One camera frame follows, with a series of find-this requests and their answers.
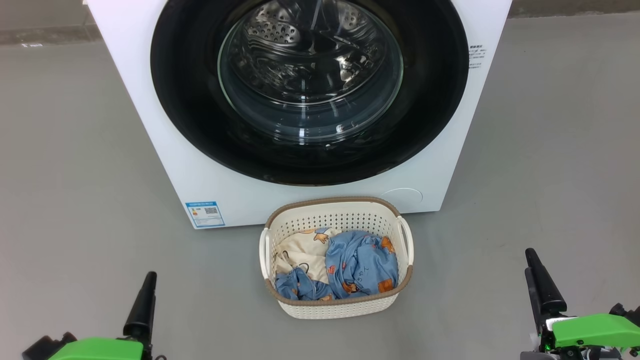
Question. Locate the white front-load washing machine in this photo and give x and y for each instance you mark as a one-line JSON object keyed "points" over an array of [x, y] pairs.
{"points": [[150, 125]]}

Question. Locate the black round glass washer door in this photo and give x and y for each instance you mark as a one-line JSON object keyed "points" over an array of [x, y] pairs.
{"points": [[190, 115]]}

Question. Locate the cream perforated laundry basket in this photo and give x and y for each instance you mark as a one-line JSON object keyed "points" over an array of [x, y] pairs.
{"points": [[340, 215]]}

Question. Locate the cream and blue cartoon garment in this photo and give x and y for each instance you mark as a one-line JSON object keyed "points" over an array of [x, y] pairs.
{"points": [[302, 255]]}

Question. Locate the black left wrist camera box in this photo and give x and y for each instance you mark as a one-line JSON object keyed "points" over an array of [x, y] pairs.
{"points": [[42, 347]]}

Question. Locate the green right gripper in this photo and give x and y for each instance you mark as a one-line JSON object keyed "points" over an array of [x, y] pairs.
{"points": [[595, 330]]}

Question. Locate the blue energy label sticker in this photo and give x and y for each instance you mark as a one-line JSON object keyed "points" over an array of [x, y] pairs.
{"points": [[205, 214]]}

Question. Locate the blue cartoon print garment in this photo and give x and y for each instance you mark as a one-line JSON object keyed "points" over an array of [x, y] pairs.
{"points": [[360, 265]]}

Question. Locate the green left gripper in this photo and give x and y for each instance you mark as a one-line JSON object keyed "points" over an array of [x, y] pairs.
{"points": [[100, 350]]}

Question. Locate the round white filter cover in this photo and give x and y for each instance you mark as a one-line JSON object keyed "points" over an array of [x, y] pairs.
{"points": [[402, 196]]}

